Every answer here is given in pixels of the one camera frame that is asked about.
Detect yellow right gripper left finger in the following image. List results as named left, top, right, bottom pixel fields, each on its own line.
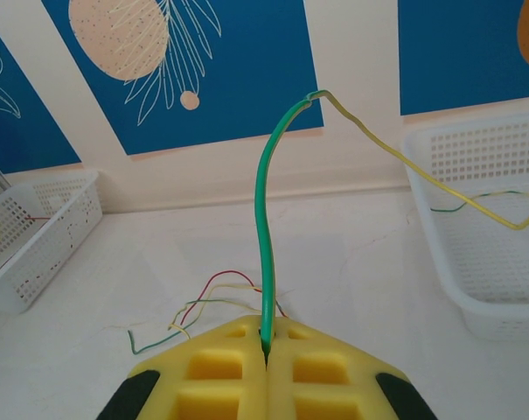
left=95, top=314, right=268, bottom=420

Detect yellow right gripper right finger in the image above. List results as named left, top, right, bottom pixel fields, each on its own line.
left=266, top=317, right=438, bottom=420

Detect thin red cable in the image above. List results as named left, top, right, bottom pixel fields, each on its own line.
left=0, top=213, right=93, bottom=301

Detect coloured wires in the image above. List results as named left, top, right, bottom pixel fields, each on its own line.
left=127, top=298, right=233, bottom=355
left=179, top=269, right=288, bottom=327

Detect thin green-yellow cable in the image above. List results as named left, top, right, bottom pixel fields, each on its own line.
left=428, top=189, right=529, bottom=214
left=166, top=283, right=263, bottom=340
left=255, top=89, right=529, bottom=364

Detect white plastic mesh basket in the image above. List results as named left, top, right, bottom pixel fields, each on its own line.
left=401, top=111, right=529, bottom=342
left=0, top=170, right=104, bottom=315

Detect blue panel with peach circle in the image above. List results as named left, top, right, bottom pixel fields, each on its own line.
left=42, top=0, right=325, bottom=158

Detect blue floral wall panel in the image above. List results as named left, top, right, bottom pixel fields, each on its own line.
left=0, top=15, right=82, bottom=175
left=397, top=0, right=529, bottom=117

